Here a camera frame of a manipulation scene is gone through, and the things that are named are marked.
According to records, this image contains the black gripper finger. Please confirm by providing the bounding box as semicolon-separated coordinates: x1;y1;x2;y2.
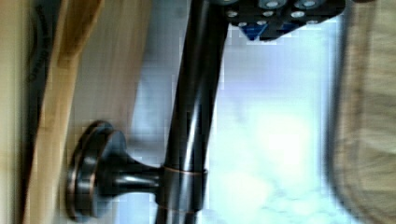
212;0;346;41

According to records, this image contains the light wooden drawer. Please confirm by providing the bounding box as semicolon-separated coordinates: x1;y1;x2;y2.
21;0;152;224

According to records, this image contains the dark bronze drawer handle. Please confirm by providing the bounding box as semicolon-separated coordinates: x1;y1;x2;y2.
65;0;228;224

